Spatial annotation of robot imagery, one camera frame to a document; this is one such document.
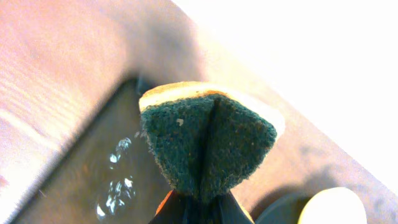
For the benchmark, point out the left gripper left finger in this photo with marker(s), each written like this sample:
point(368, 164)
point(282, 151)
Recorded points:
point(176, 208)

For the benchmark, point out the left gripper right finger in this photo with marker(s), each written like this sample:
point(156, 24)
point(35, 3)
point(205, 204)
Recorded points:
point(229, 211)

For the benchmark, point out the orange green scrub sponge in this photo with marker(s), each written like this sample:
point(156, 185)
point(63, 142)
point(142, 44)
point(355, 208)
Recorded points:
point(207, 138)

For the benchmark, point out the yellow plate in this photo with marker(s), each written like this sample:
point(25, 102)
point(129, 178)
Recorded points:
point(338, 205)

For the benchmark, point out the black round tray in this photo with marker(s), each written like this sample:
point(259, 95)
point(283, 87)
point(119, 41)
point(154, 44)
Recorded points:
point(285, 210)

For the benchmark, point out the black rectangular water tray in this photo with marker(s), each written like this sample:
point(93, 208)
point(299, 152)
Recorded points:
point(107, 173)

